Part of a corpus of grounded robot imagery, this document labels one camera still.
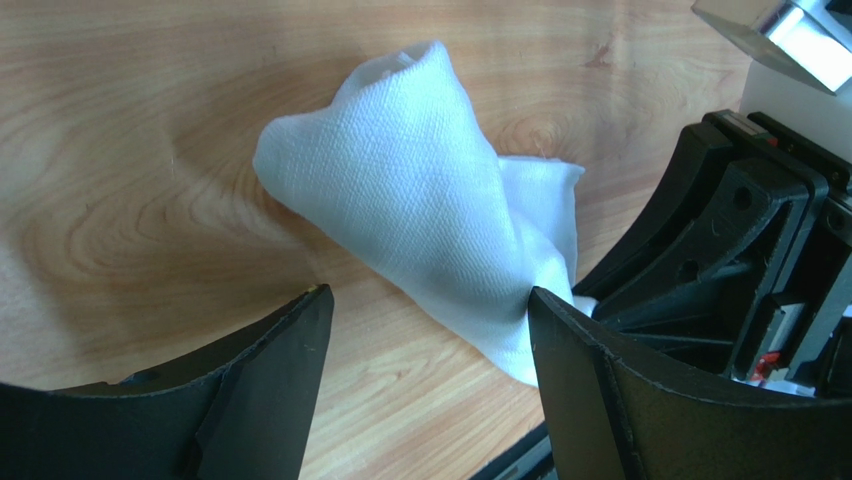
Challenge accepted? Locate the white cloth napkin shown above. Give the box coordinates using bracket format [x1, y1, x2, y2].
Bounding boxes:
[253, 41, 596, 386]

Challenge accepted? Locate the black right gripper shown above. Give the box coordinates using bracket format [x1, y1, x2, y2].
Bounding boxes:
[574, 113, 851, 398]

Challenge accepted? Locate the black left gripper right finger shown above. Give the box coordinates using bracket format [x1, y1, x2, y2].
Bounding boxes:
[528, 288, 851, 479]

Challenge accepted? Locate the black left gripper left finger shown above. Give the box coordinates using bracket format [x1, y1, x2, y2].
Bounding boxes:
[1, 285, 335, 479]

